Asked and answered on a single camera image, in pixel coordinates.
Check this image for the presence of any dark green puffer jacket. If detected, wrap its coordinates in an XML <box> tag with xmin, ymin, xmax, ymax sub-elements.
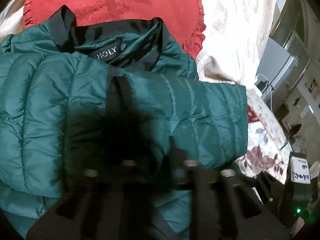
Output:
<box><xmin>0</xmin><ymin>4</ymin><xmax>249</xmax><ymax>240</ymax></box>

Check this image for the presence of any floral plush blanket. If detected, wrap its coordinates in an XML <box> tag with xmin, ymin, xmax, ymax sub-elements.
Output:
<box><xmin>235</xmin><ymin>89</ymin><xmax>292</xmax><ymax>184</ymax></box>

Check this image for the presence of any white power strip with chargers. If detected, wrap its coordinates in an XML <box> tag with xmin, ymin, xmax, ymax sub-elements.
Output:
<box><xmin>254</xmin><ymin>74</ymin><xmax>274</xmax><ymax>108</ymax></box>

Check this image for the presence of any grey cabinet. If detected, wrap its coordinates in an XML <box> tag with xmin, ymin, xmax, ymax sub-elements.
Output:
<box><xmin>256</xmin><ymin>29</ymin><xmax>311</xmax><ymax>91</ymax></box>

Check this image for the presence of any beige embossed bedspread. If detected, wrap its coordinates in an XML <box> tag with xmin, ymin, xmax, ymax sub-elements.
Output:
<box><xmin>0</xmin><ymin>0</ymin><xmax>283</xmax><ymax>86</ymax></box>

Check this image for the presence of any red heart-shaped ruffled pillow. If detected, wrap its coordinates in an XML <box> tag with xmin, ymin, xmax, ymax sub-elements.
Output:
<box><xmin>23</xmin><ymin>0</ymin><xmax>206</xmax><ymax>57</ymax></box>

